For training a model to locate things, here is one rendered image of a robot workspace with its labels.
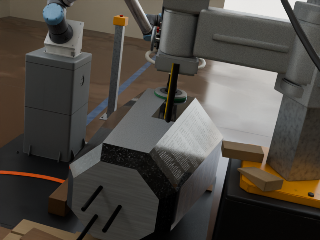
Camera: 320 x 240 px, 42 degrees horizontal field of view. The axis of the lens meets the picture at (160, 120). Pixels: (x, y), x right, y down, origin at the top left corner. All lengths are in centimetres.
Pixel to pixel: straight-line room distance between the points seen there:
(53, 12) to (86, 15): 647
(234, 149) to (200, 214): 105
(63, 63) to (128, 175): 155
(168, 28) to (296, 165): 85
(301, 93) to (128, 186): 86
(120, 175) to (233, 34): 79
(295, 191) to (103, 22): 800
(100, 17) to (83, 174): 775
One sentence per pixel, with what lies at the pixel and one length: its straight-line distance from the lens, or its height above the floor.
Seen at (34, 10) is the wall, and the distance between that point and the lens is 1016.
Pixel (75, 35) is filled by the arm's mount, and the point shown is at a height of 101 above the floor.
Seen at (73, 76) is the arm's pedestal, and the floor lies 74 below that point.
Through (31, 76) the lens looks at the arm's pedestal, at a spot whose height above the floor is 68.
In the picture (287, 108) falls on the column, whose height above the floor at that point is 109.
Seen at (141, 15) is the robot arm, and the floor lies 125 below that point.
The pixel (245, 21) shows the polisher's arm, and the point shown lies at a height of 145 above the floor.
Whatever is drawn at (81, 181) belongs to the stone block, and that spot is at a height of 65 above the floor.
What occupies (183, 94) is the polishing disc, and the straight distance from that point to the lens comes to 274.
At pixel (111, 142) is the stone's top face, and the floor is 82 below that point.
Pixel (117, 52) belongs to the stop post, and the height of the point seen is 73.
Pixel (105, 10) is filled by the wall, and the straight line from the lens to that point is 949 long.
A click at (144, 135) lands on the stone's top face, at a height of 82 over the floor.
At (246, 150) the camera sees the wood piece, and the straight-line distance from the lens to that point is 210.
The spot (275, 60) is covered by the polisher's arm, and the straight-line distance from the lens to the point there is 188.
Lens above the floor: 164
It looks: 21 degrees down
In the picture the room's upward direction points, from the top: 8 degrees clockwise
